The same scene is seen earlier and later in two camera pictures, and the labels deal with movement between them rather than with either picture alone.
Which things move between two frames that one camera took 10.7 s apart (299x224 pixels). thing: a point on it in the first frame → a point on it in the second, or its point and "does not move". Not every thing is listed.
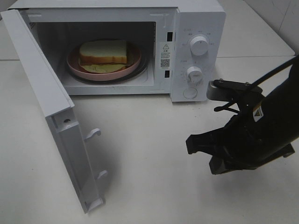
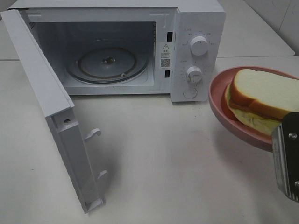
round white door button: (190, 93) does not move
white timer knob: (194, 75) does not move
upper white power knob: (199, 45) does not move
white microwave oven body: (184, 42) does not move
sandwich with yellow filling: (103, 56) → (260, 100)
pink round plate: (134, 57) → (217, 90)
